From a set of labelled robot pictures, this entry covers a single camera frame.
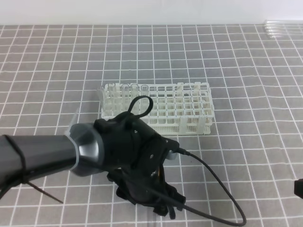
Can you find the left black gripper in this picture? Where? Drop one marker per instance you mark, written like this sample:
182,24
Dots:
134,154

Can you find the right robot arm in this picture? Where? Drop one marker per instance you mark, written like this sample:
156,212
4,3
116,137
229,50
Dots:
298,188

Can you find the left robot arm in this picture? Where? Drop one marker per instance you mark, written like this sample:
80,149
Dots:
26,158

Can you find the leaning clear test tube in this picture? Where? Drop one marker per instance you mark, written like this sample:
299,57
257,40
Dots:
104,98

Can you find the white plastic test tube rack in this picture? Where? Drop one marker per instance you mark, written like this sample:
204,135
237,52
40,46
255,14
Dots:
178,109

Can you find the grey grid tablecloth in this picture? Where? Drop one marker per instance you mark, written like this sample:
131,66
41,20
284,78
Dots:
255,146

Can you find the spare glass test tubes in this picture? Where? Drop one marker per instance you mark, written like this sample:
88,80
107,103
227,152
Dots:
284,28

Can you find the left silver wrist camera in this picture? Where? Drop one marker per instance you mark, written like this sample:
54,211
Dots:
172,154

